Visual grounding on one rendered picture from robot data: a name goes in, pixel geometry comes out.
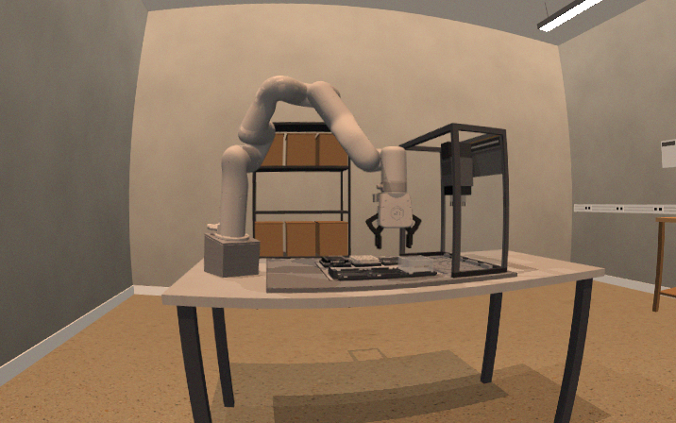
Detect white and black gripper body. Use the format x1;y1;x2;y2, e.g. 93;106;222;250
377;192;413;228

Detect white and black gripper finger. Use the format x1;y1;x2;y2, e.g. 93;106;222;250
406;215;422;248
365;213;384;249

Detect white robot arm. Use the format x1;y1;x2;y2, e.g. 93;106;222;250
207;76;407;242

